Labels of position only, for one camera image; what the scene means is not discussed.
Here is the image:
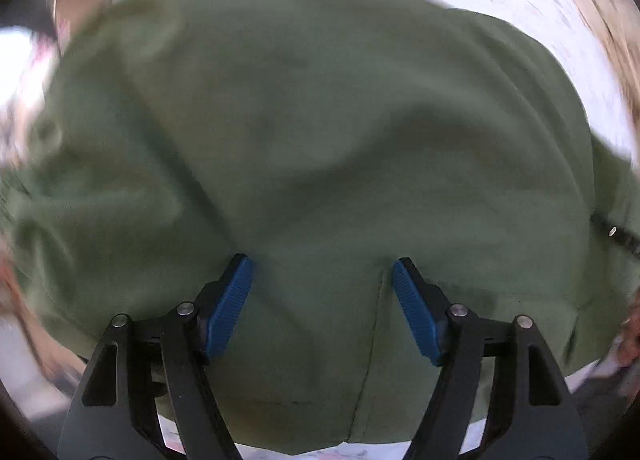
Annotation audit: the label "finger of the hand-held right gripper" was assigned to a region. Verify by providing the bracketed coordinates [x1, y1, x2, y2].
[590, 212, 640, 257]

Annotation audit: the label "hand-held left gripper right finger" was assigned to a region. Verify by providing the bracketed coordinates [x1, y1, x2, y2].
[392, 257, 588, 460]

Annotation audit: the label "green pants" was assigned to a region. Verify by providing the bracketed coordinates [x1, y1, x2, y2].
[10, 0, 640, 456]

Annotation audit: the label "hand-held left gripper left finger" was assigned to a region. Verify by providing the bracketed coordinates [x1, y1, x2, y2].
[57, 254, 253, 460]

